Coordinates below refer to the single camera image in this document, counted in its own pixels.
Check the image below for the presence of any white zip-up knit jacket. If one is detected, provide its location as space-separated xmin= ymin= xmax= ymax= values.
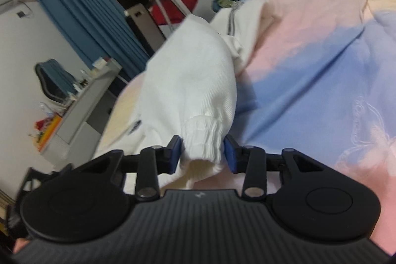
xmin=95 ymin=0 xmax=274 ymax=189

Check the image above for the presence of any white dressing table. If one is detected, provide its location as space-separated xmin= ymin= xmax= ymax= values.
xmin=41 ymin=59 xmax=122 ymax=171

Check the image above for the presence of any pastel pink blue bed cover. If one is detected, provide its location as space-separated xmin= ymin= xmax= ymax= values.
xmin=93 ymin=0 xmax=396 ymax=255

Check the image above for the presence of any orange box on table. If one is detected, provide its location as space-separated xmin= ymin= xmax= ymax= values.
xmin=33 ymin=114 xmax=62 ymax=152

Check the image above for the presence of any wavy black framed mirror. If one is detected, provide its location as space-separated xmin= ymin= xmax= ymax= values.
xmin=34 ymin=59 xmax=77 ymax=104

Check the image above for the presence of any blue curtain left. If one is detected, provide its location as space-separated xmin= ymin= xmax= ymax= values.
xmin=38 ymin=0 xmax=149 ymax=80

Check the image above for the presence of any beige ironing board panel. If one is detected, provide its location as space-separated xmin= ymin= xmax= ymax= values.
xmin=124 ymin=3 xmax=166 ymax=57

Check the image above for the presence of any red garment on rack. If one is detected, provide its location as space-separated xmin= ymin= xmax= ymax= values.
xmin=149 ymin=0 xmax=201 ymax=26

